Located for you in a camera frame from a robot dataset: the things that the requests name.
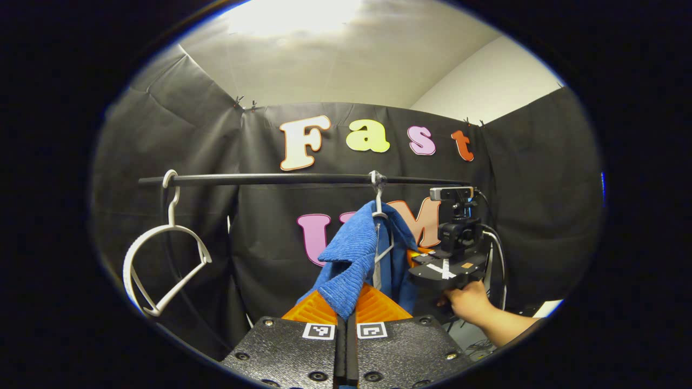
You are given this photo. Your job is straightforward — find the blue jacket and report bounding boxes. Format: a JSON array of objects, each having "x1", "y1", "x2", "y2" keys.
[{"x1": 296, "y1": 200, "x2": 420, "y2": 320}]

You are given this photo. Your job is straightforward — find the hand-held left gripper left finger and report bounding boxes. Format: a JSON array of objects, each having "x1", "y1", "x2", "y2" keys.
[{"x1": 221, "y1": 289, "x2": 347, "y2": 389}]

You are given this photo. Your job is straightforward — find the black clothes rack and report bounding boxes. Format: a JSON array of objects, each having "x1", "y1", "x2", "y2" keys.
[{"x1": 138, "y1": 172, "x2": 472, "y2": 189}]

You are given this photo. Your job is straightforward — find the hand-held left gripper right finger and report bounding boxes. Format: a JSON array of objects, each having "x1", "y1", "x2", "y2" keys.
[{"x1": 346, "y1": 284, "x2": 476, "y2": 389}]

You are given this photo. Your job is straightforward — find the white cable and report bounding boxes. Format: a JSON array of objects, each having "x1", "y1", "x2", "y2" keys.
[{"x1": 483, "y1": 224, "x2": 509, "y2": 311}]

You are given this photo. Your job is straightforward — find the white clothes hanger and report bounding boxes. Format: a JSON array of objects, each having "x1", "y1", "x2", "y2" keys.
[
  {"x1": 123, "y1": 170, "x2": 212, "y2": 318},
  {"x1": 369, "y1": 170, "x2": 395, "y2": 265}
]

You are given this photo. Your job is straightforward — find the ceiling light panel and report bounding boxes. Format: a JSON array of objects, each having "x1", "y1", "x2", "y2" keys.
[{"x1": 227, "y1": 0, "x2": 363, "y2": 36}]

